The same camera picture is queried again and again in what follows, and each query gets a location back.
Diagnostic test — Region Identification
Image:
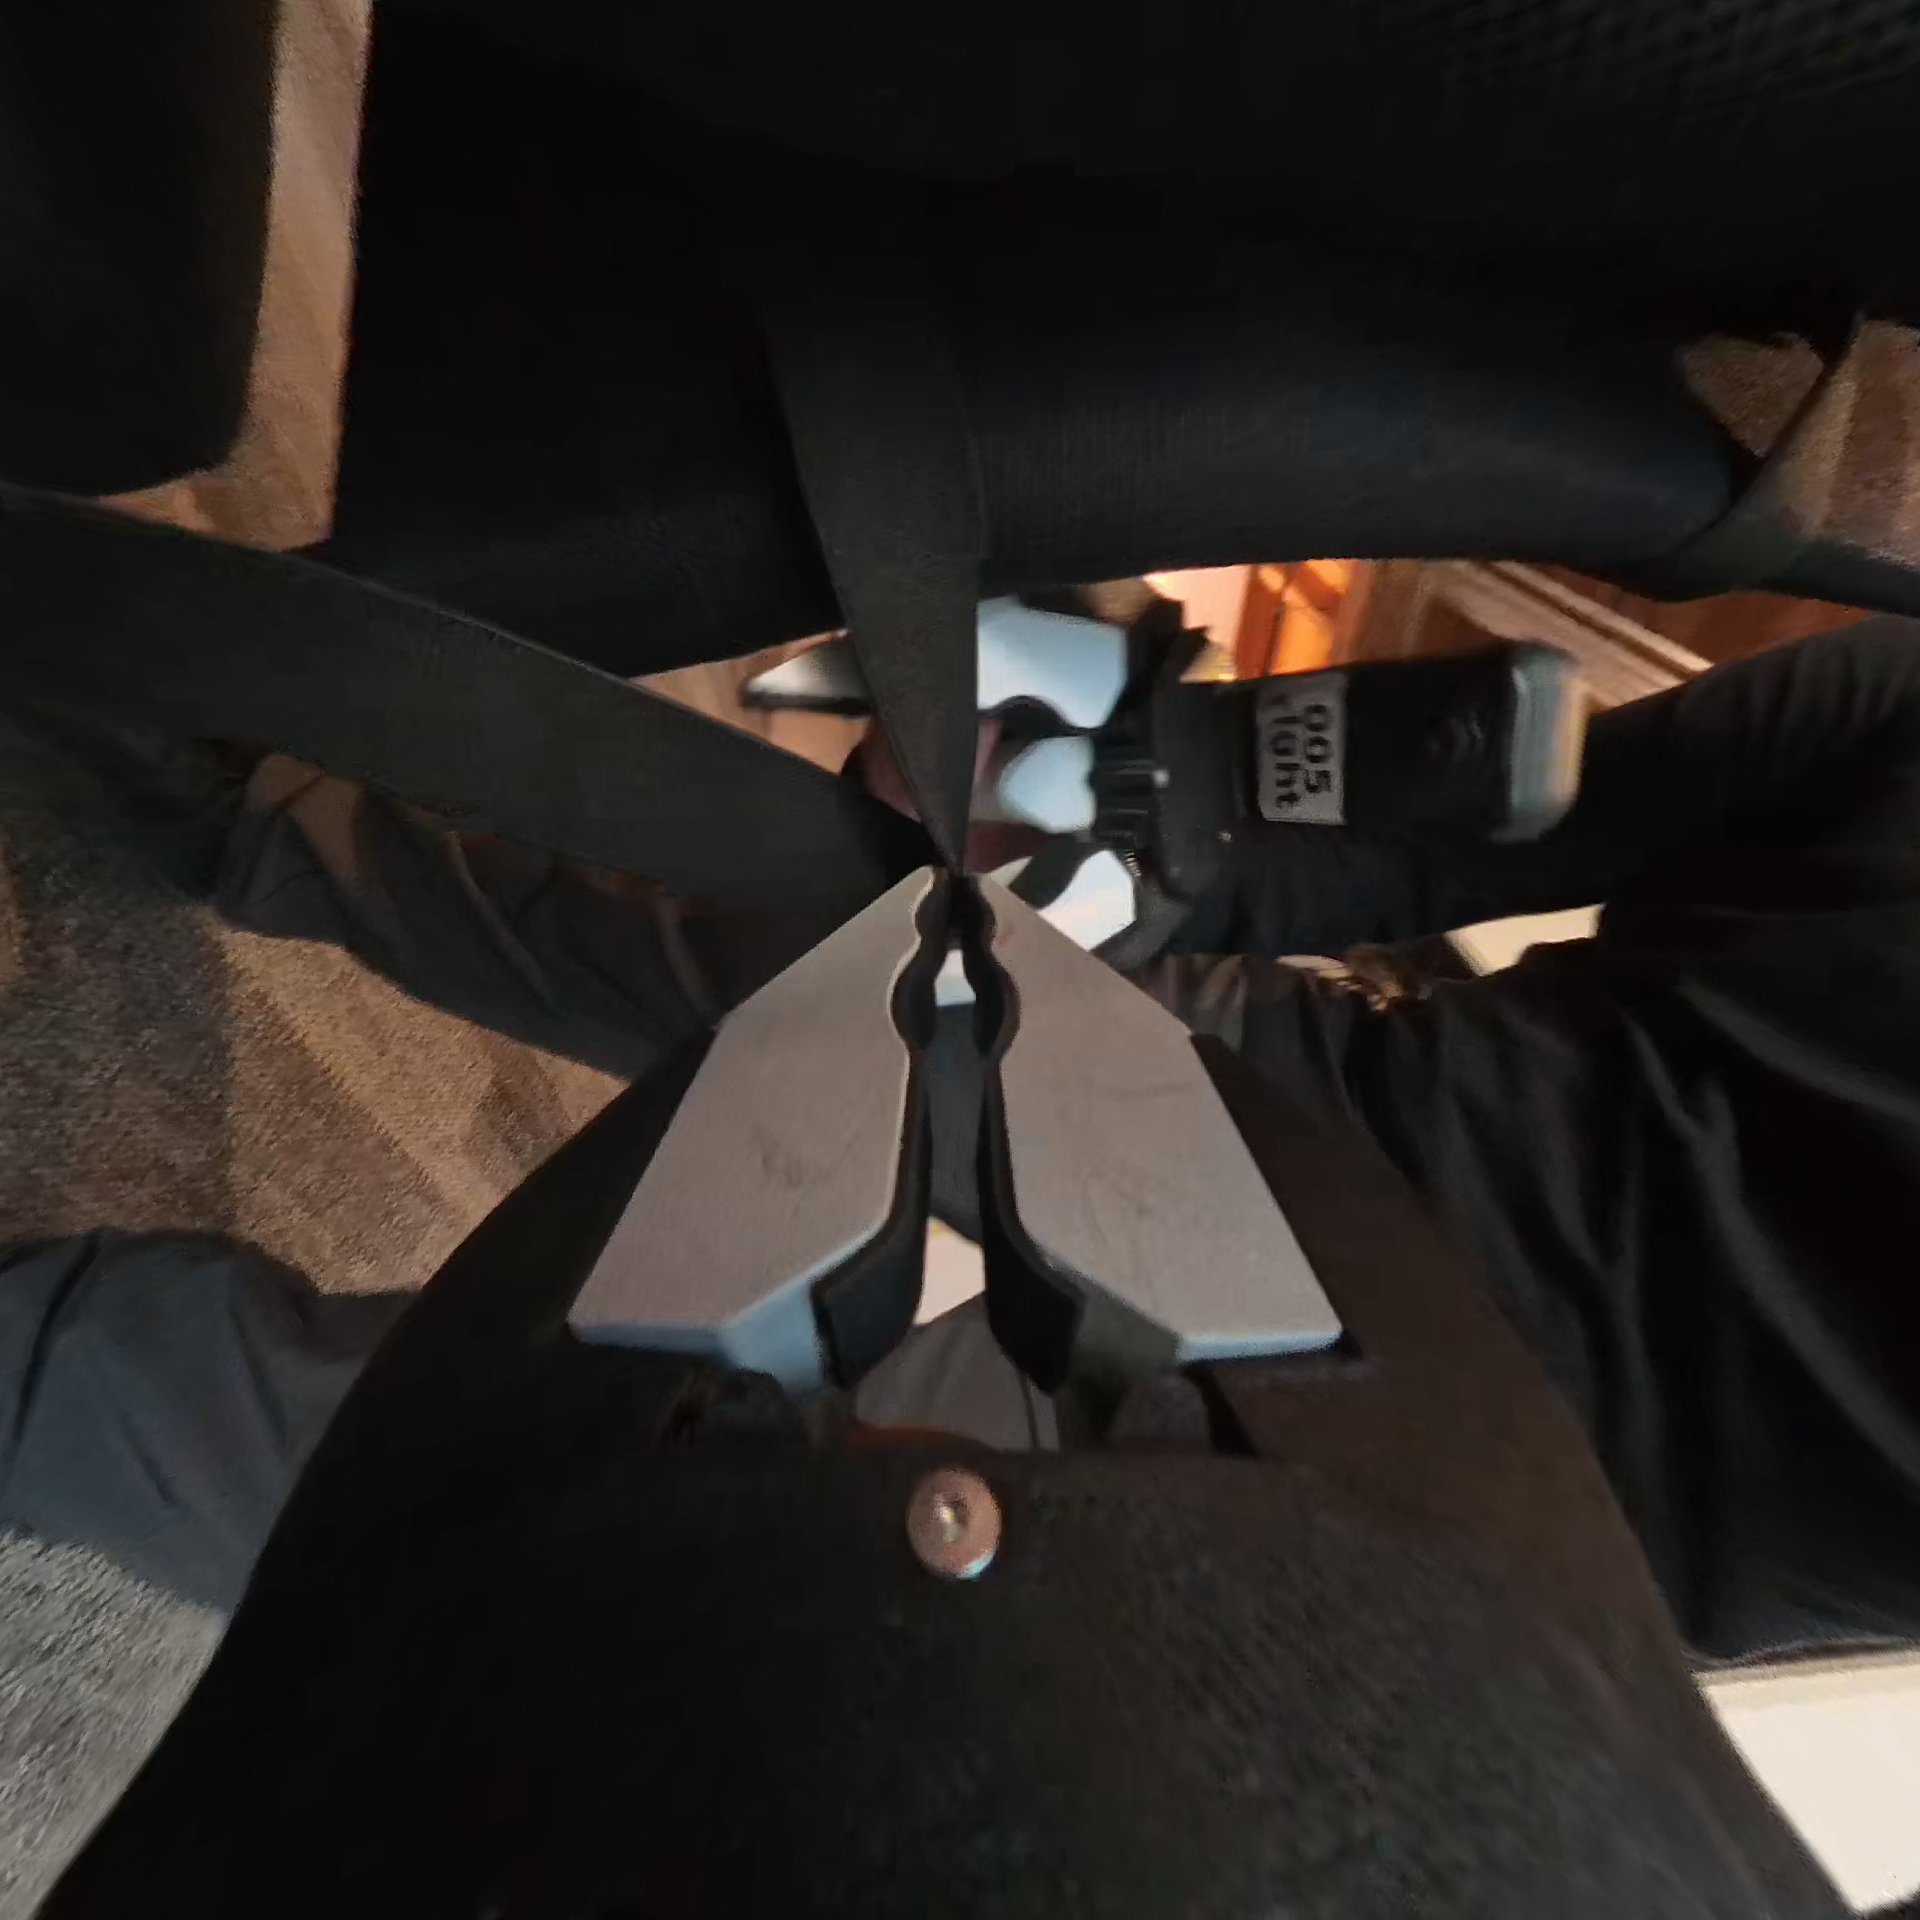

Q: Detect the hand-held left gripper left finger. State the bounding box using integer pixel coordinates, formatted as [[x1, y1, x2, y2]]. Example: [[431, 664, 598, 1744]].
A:
[[567, 870, 941, 1397]]

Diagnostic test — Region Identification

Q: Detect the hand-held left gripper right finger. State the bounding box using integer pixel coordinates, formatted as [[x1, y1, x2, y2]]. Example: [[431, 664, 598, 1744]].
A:
[[973, 878, 1343, 1395]]

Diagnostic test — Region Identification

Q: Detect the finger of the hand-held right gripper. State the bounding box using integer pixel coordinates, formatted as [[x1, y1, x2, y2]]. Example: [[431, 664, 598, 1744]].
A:
[[997, 744, 1100, 837], [975, 598, 1133, 727]]

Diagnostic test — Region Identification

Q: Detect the black strap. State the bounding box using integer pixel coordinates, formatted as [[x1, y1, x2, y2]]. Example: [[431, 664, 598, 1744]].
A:
[[0, 270, 994, 921]]

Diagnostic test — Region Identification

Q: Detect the black office chair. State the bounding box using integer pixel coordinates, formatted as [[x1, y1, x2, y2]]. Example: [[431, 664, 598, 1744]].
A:
[[0, 0, 1920, 714]]

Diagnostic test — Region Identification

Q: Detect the wooden staircase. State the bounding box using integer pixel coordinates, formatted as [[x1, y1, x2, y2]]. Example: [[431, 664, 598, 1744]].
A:
[[1155, 557, 1863, 705]]

